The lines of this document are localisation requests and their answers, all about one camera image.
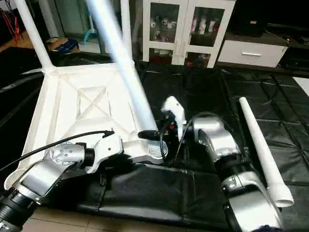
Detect white plastic table top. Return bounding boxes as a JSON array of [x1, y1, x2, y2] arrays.
[[4, 63, 169, 191]]

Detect black work mat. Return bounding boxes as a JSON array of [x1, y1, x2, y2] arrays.
[[0, 51, 309, 232]]

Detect white glass-door cabinet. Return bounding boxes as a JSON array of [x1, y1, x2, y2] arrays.
[[142, 0, 237, 69]]

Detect white drawer unit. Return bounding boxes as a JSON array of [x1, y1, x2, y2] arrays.
[[216, 33, 289, 68]]

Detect black speaker box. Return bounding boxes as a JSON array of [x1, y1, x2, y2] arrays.
[[230, 0, 272, 36]]

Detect white flat panel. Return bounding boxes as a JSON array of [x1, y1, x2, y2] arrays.
[[293, 75, 309, 97]]

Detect brown wooden desk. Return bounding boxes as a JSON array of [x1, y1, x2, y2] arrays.
[[0, 31, 32, 53]]

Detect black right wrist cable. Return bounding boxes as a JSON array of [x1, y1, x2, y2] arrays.
[[158, 112, 232, 165]]

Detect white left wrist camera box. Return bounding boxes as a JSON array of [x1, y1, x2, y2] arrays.
[[86, 133, 124, 174]]

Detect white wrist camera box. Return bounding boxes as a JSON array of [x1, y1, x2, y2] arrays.
[[86, 133, 124, 174], [161, 96, 188, 142]]

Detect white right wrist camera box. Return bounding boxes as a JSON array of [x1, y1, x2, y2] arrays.
[[161, 96, 188, 142]]

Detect teal long-handled dustpan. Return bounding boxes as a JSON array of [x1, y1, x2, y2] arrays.
[[84, 14, 101, 44]]

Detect red cables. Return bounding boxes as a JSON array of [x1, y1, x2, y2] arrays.
[[1, 7, 22, 41]]

